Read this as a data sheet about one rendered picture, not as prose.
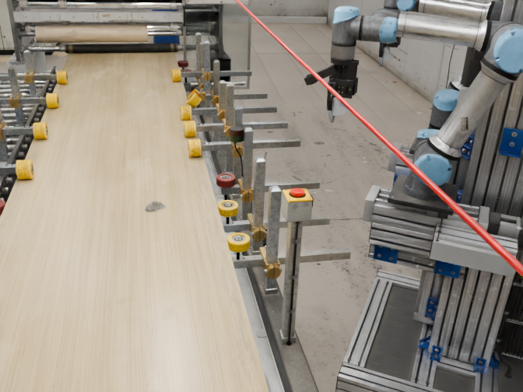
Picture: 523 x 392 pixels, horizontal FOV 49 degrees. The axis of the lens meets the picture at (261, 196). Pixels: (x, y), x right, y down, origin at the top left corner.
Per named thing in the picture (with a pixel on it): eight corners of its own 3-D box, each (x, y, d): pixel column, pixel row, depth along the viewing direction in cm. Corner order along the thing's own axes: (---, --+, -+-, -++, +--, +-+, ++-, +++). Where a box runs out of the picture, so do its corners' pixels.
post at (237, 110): (240, 201, 273) (241, 104, 251) (240, 204, 270) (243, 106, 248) (232, 201, 272) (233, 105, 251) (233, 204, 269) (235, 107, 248)
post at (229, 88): (232, 173, 293) (233, 82, 272) (233, 176, 290) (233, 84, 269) (225, 173, 293) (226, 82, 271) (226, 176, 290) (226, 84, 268)
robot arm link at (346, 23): (361, 10, 167) (332, 8, 168) (356, 48, 172) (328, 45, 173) (363, 6, 173) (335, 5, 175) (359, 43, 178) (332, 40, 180)
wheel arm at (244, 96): (266, 97, 335) (266, 92, 334) (267, 98, 332) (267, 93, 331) (204, 99, 328) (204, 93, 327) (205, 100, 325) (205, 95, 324)
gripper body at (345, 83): (351, 101, 179) (355, 63, 173) (324, 97, 181) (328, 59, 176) (356, 94, 185) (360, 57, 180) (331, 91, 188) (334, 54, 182)
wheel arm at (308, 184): (317, 187, 254) (317, 178, 252) (319, 190, 251) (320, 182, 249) (220, 193, 245) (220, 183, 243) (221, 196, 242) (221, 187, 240)
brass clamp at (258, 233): (260, 223, 231) (261, 212, 229) (267, 240, 219) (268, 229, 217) (245, 224, 230) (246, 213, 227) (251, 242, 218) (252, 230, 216)
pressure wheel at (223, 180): (233, 194, 250) (233, 171, 244) (236, 203, 243) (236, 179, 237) (215, 196, 248) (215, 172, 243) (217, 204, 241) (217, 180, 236)
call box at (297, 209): (304, 211, 165) (306, 187, 162) (310, 223, 159) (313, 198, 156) (280, 213, 164) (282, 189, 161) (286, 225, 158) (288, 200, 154)
